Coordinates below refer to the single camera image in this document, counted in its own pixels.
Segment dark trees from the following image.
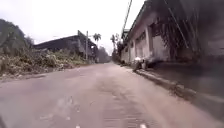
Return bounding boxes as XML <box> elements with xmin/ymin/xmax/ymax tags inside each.
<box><xmin>96</xmin><ymin>45</ymin><xmax>112</xmax><ymax>64</ymax></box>

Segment palm tree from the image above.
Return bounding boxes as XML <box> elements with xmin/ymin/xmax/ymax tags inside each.
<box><xmin>92</xmin><ymin>32</ymin><xmax>102</xmax><ymax>47</ymax></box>
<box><xmin>110</xmin><ymin>33</ymin><xmax>121</xmax><ymax>52</ymax></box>

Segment pale thin pole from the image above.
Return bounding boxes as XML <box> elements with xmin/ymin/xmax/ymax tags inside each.
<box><xmin>85</xmin><ymin>30</ymin><xmax>90</xmax><ymax>61</ymax></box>

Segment grey concrete road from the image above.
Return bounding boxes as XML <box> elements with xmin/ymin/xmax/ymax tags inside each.
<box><xmin>0</xmin><ymin>62</ymin><xmax>224</xmax><ymax>128</ymax></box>

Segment pale building with pillars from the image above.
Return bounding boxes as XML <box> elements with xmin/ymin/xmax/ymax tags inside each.
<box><xmin>119</xmin><ymin>0</ymin><xmax>172</xmax><ymax>65</ymax></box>

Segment leaning dark pole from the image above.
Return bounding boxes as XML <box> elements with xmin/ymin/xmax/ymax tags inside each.
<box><xmin>121</xmin><ymin>0</ymin><xmax>134</xmax><ymax>35</ymax></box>

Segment dark shed building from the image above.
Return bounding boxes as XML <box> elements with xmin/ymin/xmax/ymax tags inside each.
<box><xmin>33</xmin><ymin>29</ymin><xmax>98</xmax><ymax>62</ymax></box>

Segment overgrown bushes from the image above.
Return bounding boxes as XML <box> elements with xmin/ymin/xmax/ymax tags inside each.
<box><xmin>0</xmin><ymin>46</ymin><xmax>89</xmax><ymax>78</ymax></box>

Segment concrete roadside gutter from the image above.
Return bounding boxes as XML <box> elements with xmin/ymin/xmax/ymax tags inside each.
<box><xmin>132</xmin><ymin>68</ymin><xmax>224</xmax><ymax>119</ymax></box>

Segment large dark tree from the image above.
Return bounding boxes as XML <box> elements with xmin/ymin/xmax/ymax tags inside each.
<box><xmin>0</xmin><ymin>18</ymin><xmax>35</xmax><ymax>56</ymax></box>

